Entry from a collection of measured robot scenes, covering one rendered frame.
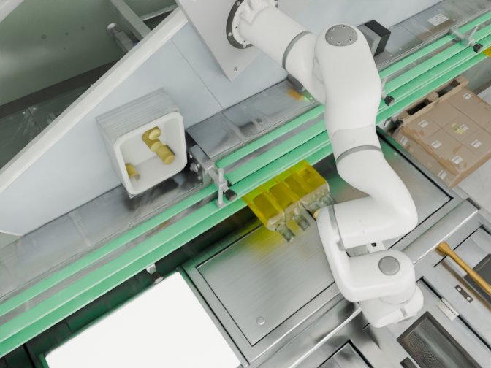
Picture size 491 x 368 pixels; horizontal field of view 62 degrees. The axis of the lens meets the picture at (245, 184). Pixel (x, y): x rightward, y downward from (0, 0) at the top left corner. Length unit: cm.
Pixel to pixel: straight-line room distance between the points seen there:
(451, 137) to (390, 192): 444
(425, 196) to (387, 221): 84
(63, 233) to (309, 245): 71
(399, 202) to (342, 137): 15
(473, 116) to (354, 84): 482
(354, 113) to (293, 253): 66
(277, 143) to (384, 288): 54
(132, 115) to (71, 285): 44
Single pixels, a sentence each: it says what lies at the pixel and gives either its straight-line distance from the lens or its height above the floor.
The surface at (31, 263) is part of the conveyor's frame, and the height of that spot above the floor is 84.
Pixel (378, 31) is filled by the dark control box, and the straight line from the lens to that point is 147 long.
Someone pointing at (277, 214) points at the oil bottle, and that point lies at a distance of 117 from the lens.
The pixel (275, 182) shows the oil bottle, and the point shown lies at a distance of 122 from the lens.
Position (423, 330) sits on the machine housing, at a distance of 138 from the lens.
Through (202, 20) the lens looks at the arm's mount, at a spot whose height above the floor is 79.
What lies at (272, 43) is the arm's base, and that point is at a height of 90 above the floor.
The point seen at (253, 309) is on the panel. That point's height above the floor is 121.
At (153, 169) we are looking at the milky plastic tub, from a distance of 113.
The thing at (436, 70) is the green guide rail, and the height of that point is 95.
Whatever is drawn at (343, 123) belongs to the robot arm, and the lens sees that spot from 76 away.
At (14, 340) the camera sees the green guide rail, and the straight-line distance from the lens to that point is 120.
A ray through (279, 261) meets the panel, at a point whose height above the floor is 114.
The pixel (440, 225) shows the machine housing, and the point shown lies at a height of 135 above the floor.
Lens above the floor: 143
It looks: 24 degrees down
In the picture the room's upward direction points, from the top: 139 degrees clockwise
